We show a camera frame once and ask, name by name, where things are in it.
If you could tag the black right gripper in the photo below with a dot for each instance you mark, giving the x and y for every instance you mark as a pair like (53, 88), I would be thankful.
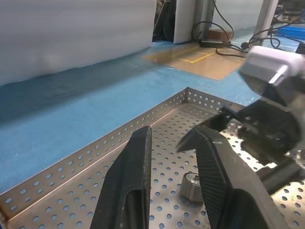
(269, 133)

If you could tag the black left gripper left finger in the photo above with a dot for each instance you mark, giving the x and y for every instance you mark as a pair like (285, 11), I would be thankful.
(128, 171)

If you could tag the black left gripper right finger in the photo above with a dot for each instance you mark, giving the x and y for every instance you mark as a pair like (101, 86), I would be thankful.
(219, 171)

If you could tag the black power adapter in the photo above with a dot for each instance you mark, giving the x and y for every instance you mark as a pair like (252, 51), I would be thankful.
(212, 43)
(300, 48)

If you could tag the brown cardboard box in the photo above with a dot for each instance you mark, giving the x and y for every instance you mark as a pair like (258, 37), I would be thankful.
(218, 34)

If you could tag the perforated metal tray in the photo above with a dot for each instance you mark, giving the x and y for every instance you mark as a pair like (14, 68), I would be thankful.
(166, 124)

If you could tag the brown mat with yellow tape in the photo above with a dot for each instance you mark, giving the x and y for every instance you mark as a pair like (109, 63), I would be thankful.
(202, 66)

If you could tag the blue plastic crate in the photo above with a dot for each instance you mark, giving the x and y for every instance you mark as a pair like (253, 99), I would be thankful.
(293, 32)

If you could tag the white foam board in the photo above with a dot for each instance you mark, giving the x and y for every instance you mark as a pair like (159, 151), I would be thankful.
(184, 21)

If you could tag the white backdrop sheet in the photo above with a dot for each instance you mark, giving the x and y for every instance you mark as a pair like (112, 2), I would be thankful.
(71, 35)

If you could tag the black equipment pile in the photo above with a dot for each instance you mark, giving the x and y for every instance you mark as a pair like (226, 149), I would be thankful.
(164, 23)

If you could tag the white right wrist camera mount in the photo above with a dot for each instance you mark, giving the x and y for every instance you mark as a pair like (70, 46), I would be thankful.
(267, 62)

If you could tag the grey metal frame post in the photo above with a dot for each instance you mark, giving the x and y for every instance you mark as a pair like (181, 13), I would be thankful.
(264, 16)

